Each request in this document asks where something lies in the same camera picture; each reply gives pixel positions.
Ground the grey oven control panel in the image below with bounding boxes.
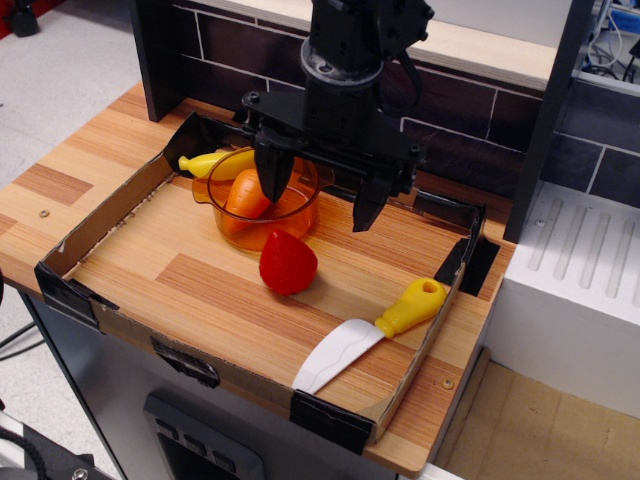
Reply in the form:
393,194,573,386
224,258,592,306
144,395,266,480

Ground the orange toy carrot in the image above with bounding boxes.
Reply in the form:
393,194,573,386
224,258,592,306
222,169,272,235

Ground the dark grey vertical post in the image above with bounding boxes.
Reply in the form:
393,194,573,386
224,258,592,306
503,1,596,243

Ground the red toy strawberry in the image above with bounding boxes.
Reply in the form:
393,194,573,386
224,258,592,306
259,229,318,296

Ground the transparent orange pot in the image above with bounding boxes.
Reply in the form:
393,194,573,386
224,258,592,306
178,147,334,251

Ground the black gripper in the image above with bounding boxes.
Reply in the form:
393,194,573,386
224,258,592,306
242,79,424,232

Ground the yellow toy banana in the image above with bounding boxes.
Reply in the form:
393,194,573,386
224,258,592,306
178,148,255,181

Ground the yellow white toy knife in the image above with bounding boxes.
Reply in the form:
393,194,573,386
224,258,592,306
292,278,447,394

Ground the white toy sink drainboard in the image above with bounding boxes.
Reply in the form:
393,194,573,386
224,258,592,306
485,183,639,417

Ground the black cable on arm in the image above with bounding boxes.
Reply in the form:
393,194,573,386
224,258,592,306
375,49,424,120

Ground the cardboard fence with black tape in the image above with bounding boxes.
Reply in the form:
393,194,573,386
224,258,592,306
35,114,504,453

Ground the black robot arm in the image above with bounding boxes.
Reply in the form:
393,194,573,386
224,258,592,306
242,1,434,232

